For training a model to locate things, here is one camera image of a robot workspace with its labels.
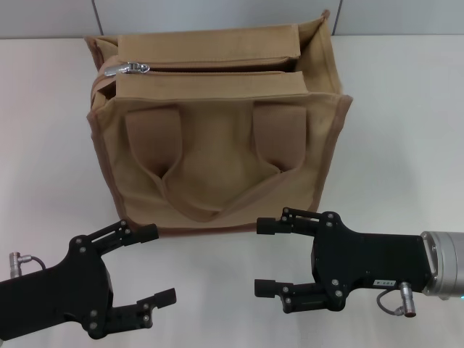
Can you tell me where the khaki canvas food bag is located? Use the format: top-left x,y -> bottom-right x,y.
84,9 -> 354,239

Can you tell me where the silver metal zipper pull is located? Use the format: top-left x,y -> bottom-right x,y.
104,61 -> 151,78

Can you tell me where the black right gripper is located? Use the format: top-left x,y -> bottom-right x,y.
254,207 -> 435,315

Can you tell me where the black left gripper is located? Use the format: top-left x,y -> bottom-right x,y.
0,219 -> 178,344

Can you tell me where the grey cable with metal plug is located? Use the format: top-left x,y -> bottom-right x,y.
376,281 -> 418,320
8,251 -> 46,278

